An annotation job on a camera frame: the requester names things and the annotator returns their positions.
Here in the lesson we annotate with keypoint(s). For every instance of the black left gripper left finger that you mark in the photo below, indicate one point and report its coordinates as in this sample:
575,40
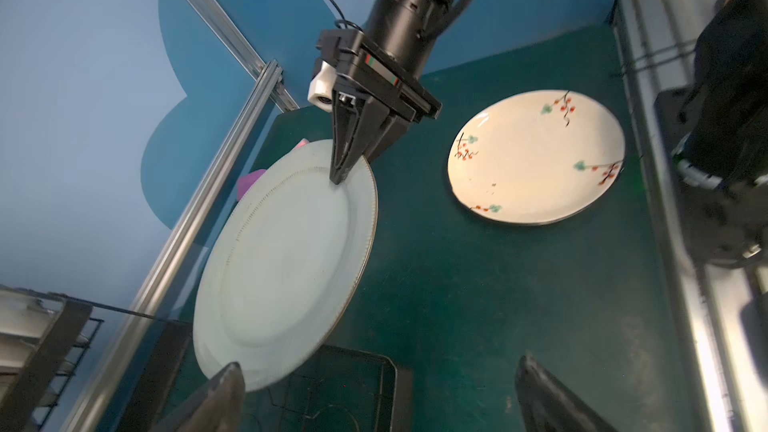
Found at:
215,406

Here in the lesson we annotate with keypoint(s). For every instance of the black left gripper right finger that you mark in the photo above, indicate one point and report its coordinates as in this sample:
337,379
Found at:
546,404

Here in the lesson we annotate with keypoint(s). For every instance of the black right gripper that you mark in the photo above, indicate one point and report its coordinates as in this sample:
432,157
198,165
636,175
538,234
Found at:
364,67

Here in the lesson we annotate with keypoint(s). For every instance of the pale green plain plate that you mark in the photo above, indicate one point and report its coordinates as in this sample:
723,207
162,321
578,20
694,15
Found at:
284,267

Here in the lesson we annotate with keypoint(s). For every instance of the cream floral sprig plate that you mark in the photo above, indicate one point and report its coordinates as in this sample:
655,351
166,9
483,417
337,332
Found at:
536,158

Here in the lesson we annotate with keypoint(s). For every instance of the black wire dish rack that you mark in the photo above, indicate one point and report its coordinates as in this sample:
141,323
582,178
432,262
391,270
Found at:
337,389

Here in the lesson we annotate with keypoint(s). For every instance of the green rim lettered plate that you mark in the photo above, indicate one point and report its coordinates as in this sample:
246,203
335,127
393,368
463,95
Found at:
24,321

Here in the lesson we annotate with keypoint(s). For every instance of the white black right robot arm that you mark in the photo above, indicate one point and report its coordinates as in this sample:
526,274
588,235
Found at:
406,30

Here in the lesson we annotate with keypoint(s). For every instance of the purple pink spatula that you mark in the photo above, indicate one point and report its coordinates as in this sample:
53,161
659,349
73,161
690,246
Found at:
245,182

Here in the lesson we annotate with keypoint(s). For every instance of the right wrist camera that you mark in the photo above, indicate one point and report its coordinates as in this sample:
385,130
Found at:
320,91

